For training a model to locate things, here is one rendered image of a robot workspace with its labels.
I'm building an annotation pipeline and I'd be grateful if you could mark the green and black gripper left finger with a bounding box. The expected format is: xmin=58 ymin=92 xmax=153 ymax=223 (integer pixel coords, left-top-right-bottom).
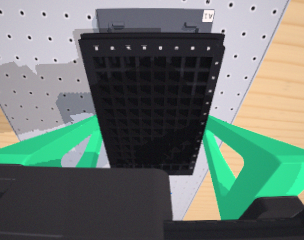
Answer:
xmin=0 ymin=115 xmax=103 ymax=167

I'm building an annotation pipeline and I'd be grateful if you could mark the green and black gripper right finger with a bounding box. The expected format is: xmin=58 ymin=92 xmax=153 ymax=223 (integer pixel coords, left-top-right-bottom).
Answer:
xmin=202 ymin=115 xmax=304 ymax=220

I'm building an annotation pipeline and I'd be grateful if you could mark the black well plate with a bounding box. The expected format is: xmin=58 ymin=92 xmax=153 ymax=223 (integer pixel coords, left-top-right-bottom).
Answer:
xmin=78 ymin=32 xmax=225 ymax=176

